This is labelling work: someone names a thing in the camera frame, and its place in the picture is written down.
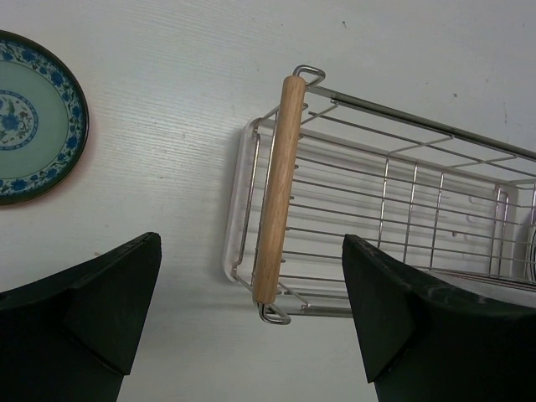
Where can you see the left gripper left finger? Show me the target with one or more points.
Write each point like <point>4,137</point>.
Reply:
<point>74,335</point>

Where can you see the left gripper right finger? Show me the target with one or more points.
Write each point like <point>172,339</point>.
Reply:
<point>429,337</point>

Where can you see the white plate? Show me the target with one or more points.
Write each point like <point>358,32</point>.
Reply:
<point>494,285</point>
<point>529,262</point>

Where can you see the teal plate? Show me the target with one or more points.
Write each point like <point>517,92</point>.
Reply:
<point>45,120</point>

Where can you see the white plate front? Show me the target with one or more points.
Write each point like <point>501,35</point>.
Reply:
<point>494,285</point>

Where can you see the orange plate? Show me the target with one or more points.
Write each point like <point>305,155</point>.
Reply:
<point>78,172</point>

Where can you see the metal wire dish rack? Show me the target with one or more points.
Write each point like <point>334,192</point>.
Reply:
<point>327,164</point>

